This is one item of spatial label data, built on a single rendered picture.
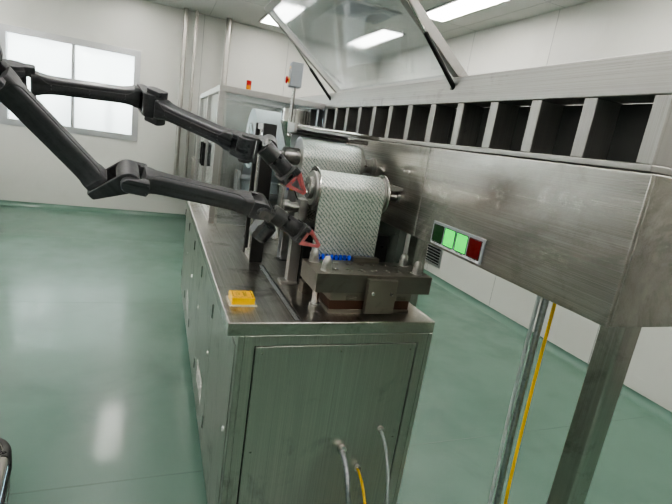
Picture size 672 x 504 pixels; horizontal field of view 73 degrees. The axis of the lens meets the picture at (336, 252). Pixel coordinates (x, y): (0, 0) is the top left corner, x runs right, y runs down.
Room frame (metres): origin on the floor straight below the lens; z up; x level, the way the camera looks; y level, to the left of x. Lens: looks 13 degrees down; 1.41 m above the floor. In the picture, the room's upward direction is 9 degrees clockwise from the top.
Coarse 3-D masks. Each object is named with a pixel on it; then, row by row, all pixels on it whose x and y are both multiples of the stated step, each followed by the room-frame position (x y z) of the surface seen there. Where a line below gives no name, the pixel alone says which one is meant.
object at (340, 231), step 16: (320, 208) 1.50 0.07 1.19; (336, 208) 1.52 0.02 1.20; (320, 224) 1.50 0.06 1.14; (336, 224) 1.52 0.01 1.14; (352, 224) 1.54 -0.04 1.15; (368, 224) 1.57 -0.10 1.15; (320, 240) 1.50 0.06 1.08; (336, 240) 1.53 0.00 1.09; (352, 240) 1.55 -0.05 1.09; (368, 240) 1.57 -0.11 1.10; (320, 256) 1.51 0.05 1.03
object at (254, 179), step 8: (256, 128) 1.88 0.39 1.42; (264, 128) 1.75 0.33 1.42; (272, 128) 1.76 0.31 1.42; (256, 160) 1.88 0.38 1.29; (256, 168) 1.85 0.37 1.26; (264, 168) 1.76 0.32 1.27; (256, 176) 1.85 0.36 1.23; (264, 176) 1.76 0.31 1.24; (256, 184) 1.85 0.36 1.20; (264, 184) 1.76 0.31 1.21; (264, 192) 1.76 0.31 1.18; (248, 224) 1.88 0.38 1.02; (248, 232) 1.88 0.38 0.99; (248, 240) 1.85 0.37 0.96; (256, 240) 1.76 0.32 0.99; (248, 248) 1.85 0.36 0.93; (256, 248) 1.76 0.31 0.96; (248, 256) 1.80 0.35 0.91; (256, 256) 1.76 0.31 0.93
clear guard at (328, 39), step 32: (288, 0) 2.09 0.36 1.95; (320, 0) 1.86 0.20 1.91; (352, 0) 1.68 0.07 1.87; (384, 0) 1.53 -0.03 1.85; (320, 32) 2.09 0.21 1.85; (352, 32) 1.86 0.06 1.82; (384, 32) 1.67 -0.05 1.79; (416, 32) 1.52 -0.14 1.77; (320, 64) 2.39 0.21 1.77; (352, 64) 2.09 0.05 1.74; (384, 64) 1.85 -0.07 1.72; (416, 64) 1.67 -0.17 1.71
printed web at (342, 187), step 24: (312, 144) 1.75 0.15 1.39; (336, 144) 1.80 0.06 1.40; (336, 168) 1.77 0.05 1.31; (360, 168) 1.80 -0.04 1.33; (288, 192) 1.85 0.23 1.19; (336, 192) 1.51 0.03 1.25; (360, 192) 1.55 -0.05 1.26; (384, 192) 1.59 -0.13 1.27; (312, 216) 1.62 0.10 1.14; (288, 240) 1.86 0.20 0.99
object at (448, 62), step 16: (272, 0) 2.19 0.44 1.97; (400, 0) 1.44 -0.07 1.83; (416, 0) 1.43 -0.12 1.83; (272, 16) 2.34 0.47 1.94; (416, 16) 1.42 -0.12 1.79; (288, 32) 2.38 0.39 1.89; (432, 32) 1.45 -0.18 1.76; (432, 48) 1.44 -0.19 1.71; (448, 48) 1.48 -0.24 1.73; (448, 64) 1.49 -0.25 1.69; (448, 80) 1.47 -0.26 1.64
